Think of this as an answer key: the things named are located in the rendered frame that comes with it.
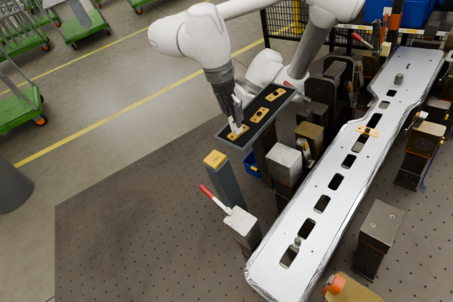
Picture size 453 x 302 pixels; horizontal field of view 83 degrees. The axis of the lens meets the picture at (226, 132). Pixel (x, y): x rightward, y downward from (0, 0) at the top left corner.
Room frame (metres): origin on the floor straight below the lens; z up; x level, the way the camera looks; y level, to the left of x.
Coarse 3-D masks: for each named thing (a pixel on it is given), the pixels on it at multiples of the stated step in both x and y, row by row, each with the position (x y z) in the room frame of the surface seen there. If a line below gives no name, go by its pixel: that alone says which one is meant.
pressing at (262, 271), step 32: (384, 64) 0.97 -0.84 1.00; (416, 64) 0.90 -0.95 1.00; (384, 96) 0.77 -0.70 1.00; (416, 96) 0.71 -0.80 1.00; (352, 128) 0.66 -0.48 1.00; (384, 128) 0.61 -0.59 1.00; (320, 160) 0.56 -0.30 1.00; (320, 192) 0.44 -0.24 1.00; (352, 192) 0.41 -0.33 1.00; (288, 224) 0.38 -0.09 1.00; (320, 224) 0.34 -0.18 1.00; (256, 256) 0.31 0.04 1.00; (320, 256) 0.26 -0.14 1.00; (256, 288) 0.24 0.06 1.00; (288, 288) 0.21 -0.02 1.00
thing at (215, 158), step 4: (212, 152) 0.64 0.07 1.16; (216, 152) 0.63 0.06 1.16; (208, 156) 0.62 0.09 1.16; (212, 156) 0.62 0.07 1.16; (216, 156) 0.61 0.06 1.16; (220, 156) 0.61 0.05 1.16; (224, 156) 0.60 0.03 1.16; (204, 160) 0.61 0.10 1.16; (208, 160) 0.61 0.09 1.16; (212, 160) 0.60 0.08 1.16; (216, 160) 0.59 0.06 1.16; (220, 160) 0.59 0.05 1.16; (208, 164) 0.59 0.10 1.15; (212, 164) 0.58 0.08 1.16; (216, 164) 0.58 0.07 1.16; (216, 168) 0.57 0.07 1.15
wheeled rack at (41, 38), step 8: (8, 16) 6.74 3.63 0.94; (32, 16) 7.72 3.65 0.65; (32, 24) 6.84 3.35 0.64; (40, 32) 7.57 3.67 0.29; (24, 40) 7.32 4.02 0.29; (32, 40) 7.05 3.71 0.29; (40, 40) 6.84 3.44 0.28; (48, 40) 7.63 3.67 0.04; (8, 48) 7.14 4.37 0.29; (16, 48) 6.88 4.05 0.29; (24, 48) 6.69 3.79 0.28; (32, 48) 6.72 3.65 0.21; (48, 48) 6.87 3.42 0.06; (0, 56) 6.67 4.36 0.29
